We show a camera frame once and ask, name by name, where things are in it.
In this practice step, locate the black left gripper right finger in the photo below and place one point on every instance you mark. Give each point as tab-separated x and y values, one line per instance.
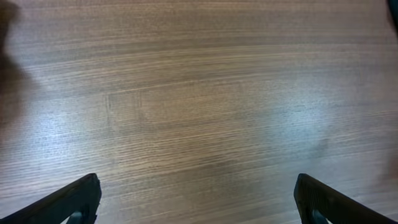
318	203

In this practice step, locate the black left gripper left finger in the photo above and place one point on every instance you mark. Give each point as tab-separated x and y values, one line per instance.
76	202

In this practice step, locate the black t-shirt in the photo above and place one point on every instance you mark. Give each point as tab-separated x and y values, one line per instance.
393	11

